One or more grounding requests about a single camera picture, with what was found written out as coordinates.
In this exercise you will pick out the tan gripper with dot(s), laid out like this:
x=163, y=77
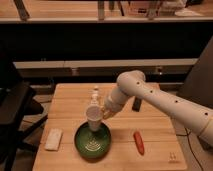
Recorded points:
x=108, y=114

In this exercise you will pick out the white ceramic cup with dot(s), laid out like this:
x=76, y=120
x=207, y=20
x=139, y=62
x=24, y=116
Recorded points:
x=94, y=117

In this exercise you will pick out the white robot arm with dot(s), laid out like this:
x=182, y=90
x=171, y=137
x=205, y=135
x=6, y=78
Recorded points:
x=197, y=118

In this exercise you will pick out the green ceramic bowl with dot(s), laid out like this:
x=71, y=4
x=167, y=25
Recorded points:
x=92, y=145

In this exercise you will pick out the small white bottle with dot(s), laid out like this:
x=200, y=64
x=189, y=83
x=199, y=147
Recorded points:
x=95, y=96

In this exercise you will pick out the black rectangular block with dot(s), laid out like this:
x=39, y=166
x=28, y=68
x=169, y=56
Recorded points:
x=136, y=104

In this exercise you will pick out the black chair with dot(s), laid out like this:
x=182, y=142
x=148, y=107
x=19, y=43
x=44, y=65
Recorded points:
x=16, y=101

